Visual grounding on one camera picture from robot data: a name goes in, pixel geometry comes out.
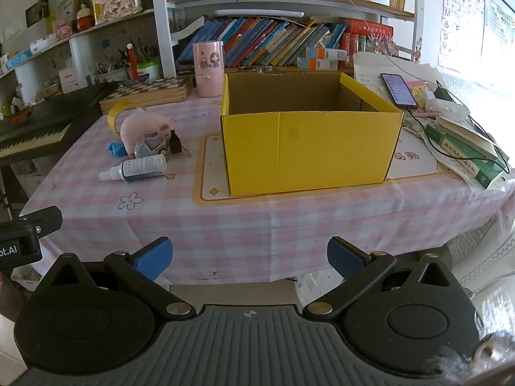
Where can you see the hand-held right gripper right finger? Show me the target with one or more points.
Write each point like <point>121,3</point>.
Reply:
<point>346,259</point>

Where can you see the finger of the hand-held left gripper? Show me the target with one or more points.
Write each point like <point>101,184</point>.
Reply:
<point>46,217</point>

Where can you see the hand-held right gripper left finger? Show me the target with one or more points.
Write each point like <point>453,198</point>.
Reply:
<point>155,259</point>

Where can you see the white capped spray bottle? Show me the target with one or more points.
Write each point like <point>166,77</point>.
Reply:
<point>141,167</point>

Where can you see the blue wrapper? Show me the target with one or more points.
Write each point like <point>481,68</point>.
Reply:
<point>116,148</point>

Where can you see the silver toy car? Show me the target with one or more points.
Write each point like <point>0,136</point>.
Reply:
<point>151,145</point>

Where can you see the yellow tape roll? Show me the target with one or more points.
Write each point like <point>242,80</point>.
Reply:
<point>112,120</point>

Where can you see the small black bottle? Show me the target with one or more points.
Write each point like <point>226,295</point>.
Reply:
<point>174,142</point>

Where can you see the yellow cardboard box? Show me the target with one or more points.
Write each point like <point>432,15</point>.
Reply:
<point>301,148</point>

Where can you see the pink plush pig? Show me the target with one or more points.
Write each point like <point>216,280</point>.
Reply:
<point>141,125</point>

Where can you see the pink checked desktop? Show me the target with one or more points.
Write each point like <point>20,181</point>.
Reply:
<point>161,217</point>

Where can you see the cream desk mat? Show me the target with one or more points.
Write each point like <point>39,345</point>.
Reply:
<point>209,187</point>

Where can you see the black electronic keyboard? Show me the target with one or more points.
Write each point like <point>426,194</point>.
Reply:
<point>40,120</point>

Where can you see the white box red label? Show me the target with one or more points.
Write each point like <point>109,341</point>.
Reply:
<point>72,79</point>

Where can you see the thick green book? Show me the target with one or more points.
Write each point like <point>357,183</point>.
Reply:
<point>462,153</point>

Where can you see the pen holder with pens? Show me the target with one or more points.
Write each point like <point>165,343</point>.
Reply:
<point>110,73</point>

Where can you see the blue tissue pack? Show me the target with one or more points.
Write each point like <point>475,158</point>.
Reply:
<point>18,59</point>

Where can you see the wooden chessboard box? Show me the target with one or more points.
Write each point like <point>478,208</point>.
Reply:
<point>153,93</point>

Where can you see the beige book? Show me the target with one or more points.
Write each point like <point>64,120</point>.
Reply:
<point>466,132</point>

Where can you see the black smartphone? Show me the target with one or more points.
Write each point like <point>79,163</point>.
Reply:
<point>398,90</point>

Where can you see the red white glue bottle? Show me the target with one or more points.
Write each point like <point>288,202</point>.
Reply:
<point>132,62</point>

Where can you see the green lidded white jar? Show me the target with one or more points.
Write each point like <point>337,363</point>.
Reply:
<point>148,71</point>

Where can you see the pink gift box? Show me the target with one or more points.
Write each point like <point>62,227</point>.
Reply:
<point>64,29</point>

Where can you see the white paper sheets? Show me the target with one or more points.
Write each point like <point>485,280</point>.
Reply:
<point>370,70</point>

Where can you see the black charger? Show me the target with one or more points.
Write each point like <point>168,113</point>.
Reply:
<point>443,93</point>

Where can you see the pink cartoon cylinder tin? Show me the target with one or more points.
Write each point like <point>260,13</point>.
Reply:
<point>208,72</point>

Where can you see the orange white small box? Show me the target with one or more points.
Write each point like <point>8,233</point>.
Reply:
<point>318,64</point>
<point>326,53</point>

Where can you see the yellow white can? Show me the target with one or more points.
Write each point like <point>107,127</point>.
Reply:
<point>97,12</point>

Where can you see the white bookshelf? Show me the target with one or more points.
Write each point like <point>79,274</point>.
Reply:
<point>161,16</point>

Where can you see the row of colourful books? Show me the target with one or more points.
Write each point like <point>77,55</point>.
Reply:
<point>261,42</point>

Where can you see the long red box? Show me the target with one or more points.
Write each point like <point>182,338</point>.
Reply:
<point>370,27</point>

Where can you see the alphabet wall poster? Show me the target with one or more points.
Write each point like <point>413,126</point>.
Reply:
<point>458,20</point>

